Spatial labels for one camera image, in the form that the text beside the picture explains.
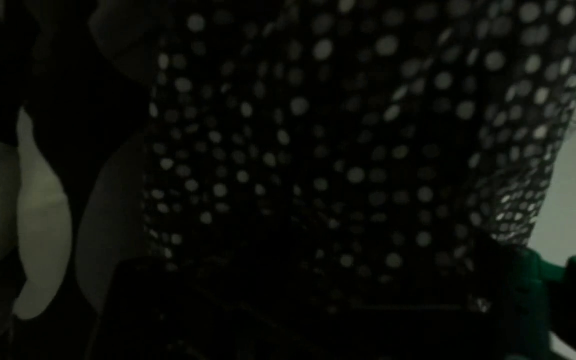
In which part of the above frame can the black white dotted pillow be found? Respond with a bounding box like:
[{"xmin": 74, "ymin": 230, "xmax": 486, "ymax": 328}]
[{"xmin": 142, "ymin": 0, "xmax": 576, "ymax": 311}]

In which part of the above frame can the green object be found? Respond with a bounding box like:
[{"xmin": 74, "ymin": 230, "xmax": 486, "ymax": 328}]
[{"xmin": 491, "ymin": 248, "xmax": 576, "ymax": 360}]

